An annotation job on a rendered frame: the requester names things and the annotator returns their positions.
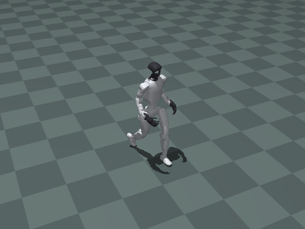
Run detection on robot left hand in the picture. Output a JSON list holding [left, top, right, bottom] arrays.
[[169, 100, 177, 115]]

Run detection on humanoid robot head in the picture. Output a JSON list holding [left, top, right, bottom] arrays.
[[148, 62, 162, 81]]

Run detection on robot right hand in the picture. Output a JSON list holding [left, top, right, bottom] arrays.
[[143, 113, 159, 127]]

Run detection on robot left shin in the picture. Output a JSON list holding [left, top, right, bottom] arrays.
[[160, 137, 169, 158]]

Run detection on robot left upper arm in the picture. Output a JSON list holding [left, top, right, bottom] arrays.
[[160, 74, 167, 92]]

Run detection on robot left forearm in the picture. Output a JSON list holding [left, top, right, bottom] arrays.
[[161, 91, 170, 105]]

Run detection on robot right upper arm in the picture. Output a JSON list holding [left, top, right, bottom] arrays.
[[136, 82, 149, 104]]

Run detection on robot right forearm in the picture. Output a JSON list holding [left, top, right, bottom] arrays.
[[135, 98, 145, 119]]

